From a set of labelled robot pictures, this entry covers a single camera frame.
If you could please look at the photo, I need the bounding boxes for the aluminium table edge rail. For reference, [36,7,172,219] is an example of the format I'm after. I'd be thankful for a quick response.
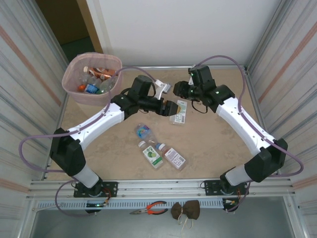
[122,64,248,72]

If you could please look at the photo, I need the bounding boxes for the orange handled pliers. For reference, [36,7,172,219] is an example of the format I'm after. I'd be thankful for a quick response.
[129,200,168,216]

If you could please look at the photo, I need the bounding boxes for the green label white cap bottle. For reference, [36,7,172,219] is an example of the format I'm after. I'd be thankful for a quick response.
[169,99,188,126]

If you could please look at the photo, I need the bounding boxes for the plain clear white cap bottle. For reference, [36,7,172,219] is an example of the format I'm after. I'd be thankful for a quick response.
[100,76,119,94]

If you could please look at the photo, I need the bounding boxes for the black controller board with wires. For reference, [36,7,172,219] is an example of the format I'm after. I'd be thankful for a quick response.
[222,198,242,213]
[85,202,109,214]

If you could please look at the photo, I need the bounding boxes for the white slotted cable duct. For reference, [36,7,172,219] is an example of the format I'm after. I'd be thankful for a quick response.
[33,198,246,211]

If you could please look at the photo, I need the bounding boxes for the lime picture label bottle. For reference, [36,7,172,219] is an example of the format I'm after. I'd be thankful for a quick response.
[138,140,164,169]

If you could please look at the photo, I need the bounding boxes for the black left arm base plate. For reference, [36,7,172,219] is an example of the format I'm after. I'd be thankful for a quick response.
[73,181,118,198]

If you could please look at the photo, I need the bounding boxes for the black right camera cable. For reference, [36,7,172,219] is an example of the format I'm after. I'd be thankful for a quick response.
[192,100,210,115]

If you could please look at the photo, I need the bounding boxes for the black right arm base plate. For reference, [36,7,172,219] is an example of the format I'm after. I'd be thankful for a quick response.
[203,179,248,197]

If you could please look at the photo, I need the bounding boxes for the pink mesh waste bin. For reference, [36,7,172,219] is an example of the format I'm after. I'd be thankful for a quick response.
[61,53,124,107]

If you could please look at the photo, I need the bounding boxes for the pink juice purple label bottle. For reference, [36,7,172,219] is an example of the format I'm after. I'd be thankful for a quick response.
[158,143,187,171]

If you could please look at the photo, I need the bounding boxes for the aluminium mounting rail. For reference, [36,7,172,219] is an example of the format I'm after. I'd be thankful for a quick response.
[27,178,297,201]

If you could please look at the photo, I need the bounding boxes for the brown wooden door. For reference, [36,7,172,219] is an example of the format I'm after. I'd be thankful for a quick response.
[35,0,104,57]

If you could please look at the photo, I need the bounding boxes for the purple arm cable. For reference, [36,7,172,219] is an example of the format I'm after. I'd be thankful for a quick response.
[193,56,304,213]
[18,66,158,217]

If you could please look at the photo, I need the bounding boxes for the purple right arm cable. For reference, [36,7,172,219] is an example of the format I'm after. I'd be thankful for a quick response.
[193,56,304,213]

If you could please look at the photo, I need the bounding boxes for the clear bottle colourful blue label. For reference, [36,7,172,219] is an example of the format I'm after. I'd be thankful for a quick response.
[135,123,161,149]

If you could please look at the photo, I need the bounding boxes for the brown cloth pouch with string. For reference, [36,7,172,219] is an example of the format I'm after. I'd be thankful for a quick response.
[170,199,201,233]

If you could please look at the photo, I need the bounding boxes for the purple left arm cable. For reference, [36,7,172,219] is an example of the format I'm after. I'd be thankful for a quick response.
[18,66,158,217]

